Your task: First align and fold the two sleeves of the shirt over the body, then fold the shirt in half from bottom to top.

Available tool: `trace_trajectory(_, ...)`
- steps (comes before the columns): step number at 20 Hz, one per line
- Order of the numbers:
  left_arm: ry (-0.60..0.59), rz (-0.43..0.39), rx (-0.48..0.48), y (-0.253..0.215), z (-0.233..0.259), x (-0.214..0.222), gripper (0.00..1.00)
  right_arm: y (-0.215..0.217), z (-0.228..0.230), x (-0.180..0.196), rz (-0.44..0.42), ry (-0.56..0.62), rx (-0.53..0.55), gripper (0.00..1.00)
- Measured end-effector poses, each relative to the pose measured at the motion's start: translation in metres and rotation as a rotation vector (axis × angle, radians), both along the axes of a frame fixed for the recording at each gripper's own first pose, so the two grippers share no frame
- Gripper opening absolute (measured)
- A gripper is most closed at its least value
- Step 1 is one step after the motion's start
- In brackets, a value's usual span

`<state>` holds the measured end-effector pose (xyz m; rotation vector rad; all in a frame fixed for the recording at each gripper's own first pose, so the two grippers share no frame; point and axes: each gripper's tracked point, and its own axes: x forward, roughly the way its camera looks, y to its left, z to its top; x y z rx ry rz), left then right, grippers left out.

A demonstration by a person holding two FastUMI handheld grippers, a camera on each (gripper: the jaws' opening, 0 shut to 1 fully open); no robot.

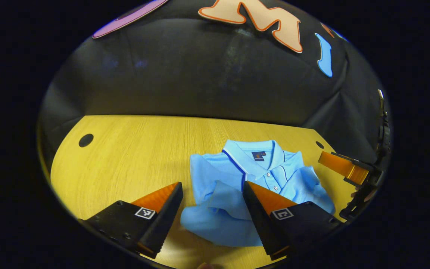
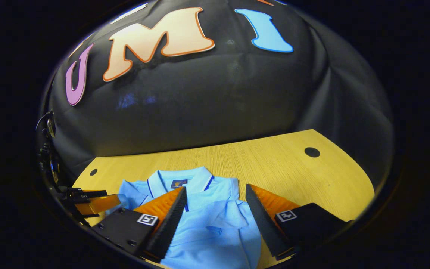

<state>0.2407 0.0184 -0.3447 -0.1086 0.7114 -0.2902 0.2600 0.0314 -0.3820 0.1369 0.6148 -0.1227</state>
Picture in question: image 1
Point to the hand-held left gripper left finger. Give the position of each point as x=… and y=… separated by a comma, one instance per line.
x=164, y=220

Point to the light blue T-shirt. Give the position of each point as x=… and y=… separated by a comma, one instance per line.
x=222, y=201

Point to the black backdrop cloth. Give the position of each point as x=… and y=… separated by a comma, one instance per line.
x=181, y=74

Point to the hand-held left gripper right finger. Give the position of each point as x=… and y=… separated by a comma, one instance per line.
x=259, y=220

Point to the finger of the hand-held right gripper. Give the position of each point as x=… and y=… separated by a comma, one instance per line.
x=343, y=168

